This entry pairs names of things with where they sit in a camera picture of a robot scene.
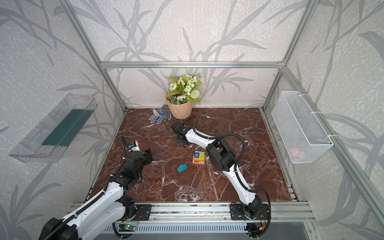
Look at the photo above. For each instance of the white wire basket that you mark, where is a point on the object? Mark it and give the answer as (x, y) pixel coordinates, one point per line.
(300, 127)

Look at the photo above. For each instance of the green artificial plant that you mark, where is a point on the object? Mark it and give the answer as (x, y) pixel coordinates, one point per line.
(184, 89)

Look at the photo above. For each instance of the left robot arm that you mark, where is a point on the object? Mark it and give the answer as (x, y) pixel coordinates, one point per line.
(109, 205)

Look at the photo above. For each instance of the aluminium cage frame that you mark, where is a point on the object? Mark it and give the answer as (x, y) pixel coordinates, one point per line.
(372, 197)

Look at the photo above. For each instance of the teal wedge block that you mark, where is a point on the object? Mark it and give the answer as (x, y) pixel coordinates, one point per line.
(182, 168)

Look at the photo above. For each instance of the blue dotted work glove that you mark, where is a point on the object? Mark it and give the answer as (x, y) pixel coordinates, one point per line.
(159, 115)

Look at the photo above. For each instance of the orange rectangular block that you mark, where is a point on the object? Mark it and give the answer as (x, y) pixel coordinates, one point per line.
(198, 160)

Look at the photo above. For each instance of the pink object in basket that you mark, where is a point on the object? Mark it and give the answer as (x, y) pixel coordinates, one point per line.
(295, 153)

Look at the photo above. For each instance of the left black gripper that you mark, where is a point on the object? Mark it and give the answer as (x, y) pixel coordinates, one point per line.
(147, 155)

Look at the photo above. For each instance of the left green circuit board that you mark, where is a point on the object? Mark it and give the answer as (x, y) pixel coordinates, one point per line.
(127, 227)

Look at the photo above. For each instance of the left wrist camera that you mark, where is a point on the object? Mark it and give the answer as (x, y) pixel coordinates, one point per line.
(133, 146)

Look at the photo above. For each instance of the beige flower pot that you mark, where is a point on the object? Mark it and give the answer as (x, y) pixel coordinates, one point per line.
(182, 111)

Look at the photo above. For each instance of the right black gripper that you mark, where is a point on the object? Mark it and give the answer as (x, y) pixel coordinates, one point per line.
(180, 138)

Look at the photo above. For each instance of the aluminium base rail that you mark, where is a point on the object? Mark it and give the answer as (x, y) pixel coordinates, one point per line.
(220, 217)

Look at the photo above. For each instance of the clear plastic wall shelf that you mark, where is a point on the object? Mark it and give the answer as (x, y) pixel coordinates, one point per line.
(48, 141)

